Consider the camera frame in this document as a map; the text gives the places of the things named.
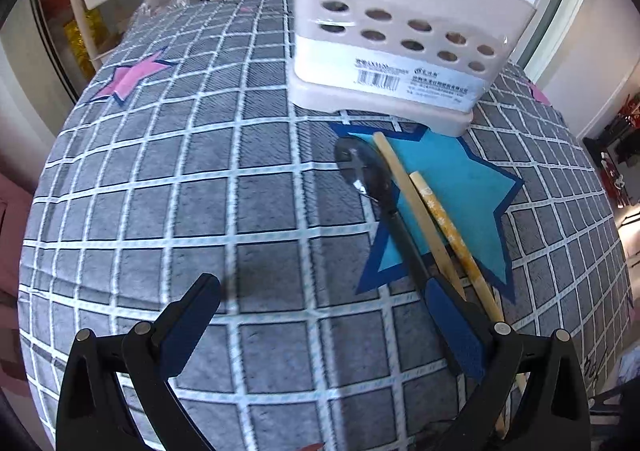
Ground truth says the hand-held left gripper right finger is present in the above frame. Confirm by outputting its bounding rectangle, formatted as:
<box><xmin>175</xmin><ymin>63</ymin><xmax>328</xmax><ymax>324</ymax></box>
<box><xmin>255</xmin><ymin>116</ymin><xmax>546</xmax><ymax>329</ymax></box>
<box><xmin>424</xmin><ymin>276</ymin><xmax>592</xmax><ymax>451</ymax></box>

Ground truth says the pink plastic utensil holder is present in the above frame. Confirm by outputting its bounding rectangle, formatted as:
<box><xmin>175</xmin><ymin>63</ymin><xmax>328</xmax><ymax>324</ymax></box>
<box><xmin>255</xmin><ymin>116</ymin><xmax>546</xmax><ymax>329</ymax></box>
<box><xmin>289</xmin><ymin>0</ymin><xmax>538</xmax><ymax>137</ymax></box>

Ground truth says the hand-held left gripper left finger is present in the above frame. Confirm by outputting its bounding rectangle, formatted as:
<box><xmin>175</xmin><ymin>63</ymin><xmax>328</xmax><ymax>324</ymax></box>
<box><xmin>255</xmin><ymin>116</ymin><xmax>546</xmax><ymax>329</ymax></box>
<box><xmin>56</xmin><ymin>272</ymin><xmax>222</xmax><ymax>451</ymax></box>

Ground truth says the grey checked star tablecloth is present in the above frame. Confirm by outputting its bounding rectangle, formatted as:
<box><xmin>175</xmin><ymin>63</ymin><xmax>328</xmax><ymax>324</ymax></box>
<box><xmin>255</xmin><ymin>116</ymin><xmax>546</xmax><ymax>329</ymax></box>
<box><xmin>17</xmin><ymin>0</ymin><xmax>631</xmax><ymax>451</ymax></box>

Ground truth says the yellow foil package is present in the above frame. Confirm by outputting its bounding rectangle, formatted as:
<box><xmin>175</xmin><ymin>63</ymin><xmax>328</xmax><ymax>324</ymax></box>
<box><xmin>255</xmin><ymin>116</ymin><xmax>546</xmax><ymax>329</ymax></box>
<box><xmin>60</xmin><ymin>6</ymin><xmax>108</xmax><ymax>77</ymax></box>

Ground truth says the black-handled steel spoon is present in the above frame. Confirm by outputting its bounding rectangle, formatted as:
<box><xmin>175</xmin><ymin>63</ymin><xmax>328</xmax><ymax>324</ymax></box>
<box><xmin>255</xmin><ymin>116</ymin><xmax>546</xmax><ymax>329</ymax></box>
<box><xmin>334</xmin><ymin>135</ymin><xmax>435</xmax><ymax>288</ymax></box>

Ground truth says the patterned wooden chopstick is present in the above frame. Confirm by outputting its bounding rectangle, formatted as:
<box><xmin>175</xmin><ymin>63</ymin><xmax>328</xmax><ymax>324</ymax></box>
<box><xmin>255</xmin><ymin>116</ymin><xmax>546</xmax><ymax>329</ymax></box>
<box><xmin>409</xmin><ymin>172</ymin><xmax>528</xmax><ymax>392</ymax></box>

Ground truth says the pink cardboard box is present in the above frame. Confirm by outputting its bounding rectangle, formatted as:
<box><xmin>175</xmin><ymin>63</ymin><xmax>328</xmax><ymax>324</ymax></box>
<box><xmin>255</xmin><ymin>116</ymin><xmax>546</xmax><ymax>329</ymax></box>
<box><xmin>0</xmin><ymin>168</ymin><xmax>36</xmax><ymax>292</ymax></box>

